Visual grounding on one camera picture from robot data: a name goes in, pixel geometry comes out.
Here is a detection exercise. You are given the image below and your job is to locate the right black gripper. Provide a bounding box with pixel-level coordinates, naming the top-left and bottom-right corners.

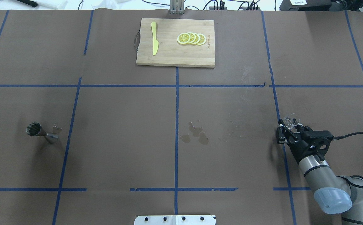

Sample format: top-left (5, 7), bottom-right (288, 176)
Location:
top-left (276, 119), bottom-right (330, 163)

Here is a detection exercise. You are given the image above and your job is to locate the clear glass measuring cup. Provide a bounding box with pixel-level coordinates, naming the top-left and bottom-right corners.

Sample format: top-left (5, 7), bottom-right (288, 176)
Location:
top-left (283, 113), bottom-right (300, 129)

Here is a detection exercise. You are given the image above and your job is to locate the steel double jigger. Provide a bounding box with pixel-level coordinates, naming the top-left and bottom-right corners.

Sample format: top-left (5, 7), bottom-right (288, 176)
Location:
top-left (25, 122), bottom-right (59, 144)

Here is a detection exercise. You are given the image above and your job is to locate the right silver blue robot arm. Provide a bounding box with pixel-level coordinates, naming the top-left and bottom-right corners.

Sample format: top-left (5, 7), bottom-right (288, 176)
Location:
top-left (275, 117), bottom-right (363, 225)

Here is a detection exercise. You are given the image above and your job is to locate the black computer box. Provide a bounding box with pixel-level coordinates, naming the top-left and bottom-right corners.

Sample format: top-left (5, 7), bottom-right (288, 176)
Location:
top-left (279, 0), bottom-right (332, 11)

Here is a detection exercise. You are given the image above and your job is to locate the lemon slice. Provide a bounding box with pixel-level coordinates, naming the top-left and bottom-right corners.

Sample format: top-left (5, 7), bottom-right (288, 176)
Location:
top-left (191, 33), bottom-right (200, 45)
top-left (187, 32), bottom-right (197, 44)
top-left (196, 34), bottom-right (207, 46)
top-left (177, 32), bottom-right (191, 45)

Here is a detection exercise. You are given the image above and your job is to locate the bamboo cutting board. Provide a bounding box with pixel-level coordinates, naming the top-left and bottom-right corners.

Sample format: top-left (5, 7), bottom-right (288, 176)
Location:
top-left (136, 18), bottom-right (216, 68)

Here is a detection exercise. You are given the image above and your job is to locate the yellow plastic knife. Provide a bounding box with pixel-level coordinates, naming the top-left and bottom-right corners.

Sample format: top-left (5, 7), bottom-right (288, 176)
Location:
top-left (150, 21), bottom-right (159, 56)

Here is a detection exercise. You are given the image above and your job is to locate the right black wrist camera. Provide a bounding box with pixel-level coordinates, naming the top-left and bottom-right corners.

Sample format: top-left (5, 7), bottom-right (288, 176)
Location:
top-left (301, 130), bottom-right (334, 142)

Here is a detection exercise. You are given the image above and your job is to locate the aluminium frame post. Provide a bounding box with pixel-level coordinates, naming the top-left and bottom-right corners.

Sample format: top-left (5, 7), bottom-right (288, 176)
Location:
top-left (169, 0), bottom-right (185, 15)

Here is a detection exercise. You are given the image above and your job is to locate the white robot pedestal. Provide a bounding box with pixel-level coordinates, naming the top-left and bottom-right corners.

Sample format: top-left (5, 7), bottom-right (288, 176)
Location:
top-left (134, 215), bottom-right (217, 225)

